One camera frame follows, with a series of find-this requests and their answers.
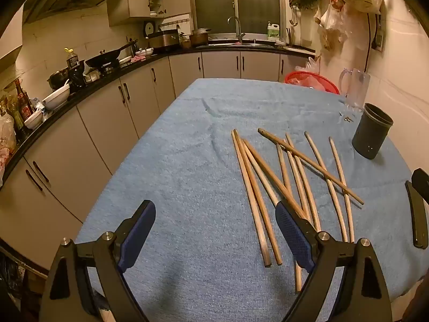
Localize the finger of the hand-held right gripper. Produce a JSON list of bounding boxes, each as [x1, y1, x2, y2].
[[404, 180, 429, 249], [411, 168, 429, 206]]

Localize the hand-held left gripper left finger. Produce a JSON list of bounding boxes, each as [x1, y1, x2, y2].
[[38, 199, 157, 322]]

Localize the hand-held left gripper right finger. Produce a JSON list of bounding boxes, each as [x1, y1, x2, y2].
[[275, 199, 393, 322]]

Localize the bunch of wooden chopsticks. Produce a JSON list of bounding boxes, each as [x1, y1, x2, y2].
[[231, 127, 365, 292]]

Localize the black cylindrical chopstick holder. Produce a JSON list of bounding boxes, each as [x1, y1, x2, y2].
[[352, 102, 394, 160]]

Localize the blue towel table cover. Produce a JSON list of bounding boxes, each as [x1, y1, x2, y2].
[[74, 78, 429, 322]]

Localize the beige base cabinets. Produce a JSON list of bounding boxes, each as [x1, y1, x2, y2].
[[0, 51, 317, 272]]

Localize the frosted glass mug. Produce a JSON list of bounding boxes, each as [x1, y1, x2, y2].
[[338, 68, 371, 112]]

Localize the red mesh basket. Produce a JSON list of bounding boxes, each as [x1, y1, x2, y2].
[[285, 71, 340, 95]]

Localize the small white bowl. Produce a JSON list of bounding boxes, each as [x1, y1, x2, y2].
[[25, 110, 44, 130]]

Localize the clear plastic bag in basket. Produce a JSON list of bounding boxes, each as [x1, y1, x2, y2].
[[288, 75, 326, 91]]

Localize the large white bowl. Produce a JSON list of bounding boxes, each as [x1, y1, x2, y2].
[[42, 84, 71, 111]]

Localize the plastic bag on countertop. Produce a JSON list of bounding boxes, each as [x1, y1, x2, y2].
[[0, 113, 17, 188]]

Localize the crumpled white plastic bag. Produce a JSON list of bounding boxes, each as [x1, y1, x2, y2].
[[295, 56, 320, 75]]

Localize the dark clay pot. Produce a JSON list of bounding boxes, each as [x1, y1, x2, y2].
[[47, 70, 69, 91]]

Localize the black wok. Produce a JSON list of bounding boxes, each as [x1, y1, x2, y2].
[[85, 42, 139, 69]]

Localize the dark sauce bottle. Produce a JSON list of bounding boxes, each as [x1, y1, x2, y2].
[[15, 79, 33, 123]]

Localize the black kitchen countertop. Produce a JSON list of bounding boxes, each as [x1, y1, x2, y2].
[[0, 40, 316, 188]]

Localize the cooking oil bottle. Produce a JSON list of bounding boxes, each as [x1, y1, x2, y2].
[[63, 47, 80, 72]]

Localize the pale cutting board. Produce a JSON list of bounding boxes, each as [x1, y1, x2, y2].
[[282, 45, 316, 55]]

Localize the silver box appliance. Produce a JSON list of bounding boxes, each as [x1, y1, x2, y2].
[[147, 30, 180, 50]]

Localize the brown pot with steel lid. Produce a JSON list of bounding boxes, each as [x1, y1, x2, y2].
[[188, 28, 212, 47]]

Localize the steel sink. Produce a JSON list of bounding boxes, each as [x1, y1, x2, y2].
[[207, 38, 269, 46]]

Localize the steel kitchen faucet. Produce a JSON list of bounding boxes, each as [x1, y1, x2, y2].
[[227, 16, 246, 43]]

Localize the dark kitchen window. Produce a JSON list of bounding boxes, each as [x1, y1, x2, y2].
[[189, 0, 286, 36]]

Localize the black power cable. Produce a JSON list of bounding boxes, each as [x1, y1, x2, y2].
[[366, 13, 379, 50]]

